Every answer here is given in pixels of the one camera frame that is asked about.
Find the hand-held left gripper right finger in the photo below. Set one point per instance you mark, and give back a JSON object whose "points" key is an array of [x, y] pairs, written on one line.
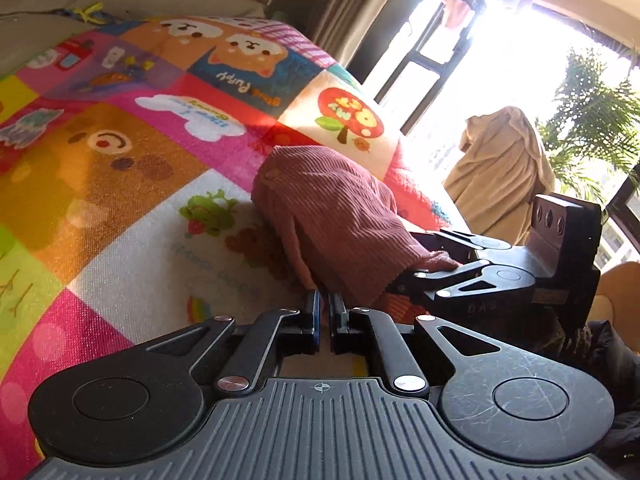
{"points": [[338, 312]]}

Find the colourful cartoon printed mat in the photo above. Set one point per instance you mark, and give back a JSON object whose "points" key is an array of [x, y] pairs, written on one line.
{"points": [[100, 160]]}

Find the pink ribbed garment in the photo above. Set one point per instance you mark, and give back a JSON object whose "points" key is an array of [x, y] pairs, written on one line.
{"points": [[330, 215]]}

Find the wooden chair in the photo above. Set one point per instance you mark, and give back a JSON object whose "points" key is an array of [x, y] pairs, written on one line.
{"points": [[620, 295]]}

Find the black window frame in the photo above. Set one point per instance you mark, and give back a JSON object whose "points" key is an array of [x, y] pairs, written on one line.
{"points": [[425, 60]]}

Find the green palm plant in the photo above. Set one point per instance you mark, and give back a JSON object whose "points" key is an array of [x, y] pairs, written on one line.
{"points": [[595, 110]]}

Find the beige cloth draped on chair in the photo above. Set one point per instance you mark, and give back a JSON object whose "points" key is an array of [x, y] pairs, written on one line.
{"points": [[500, 175]]}

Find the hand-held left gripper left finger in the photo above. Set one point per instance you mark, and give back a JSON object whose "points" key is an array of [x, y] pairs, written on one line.
{"points": [[313, 312]]}

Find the beige curtain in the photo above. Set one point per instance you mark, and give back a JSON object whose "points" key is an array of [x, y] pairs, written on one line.
{"points": [[345, 5]]}

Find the dark cloth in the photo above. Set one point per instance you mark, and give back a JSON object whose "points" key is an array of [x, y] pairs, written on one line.
{"points": [[605, 360]]}

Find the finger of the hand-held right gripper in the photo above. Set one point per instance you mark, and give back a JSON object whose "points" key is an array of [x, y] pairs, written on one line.
{"points": [[440, 238], [445, 280]]}

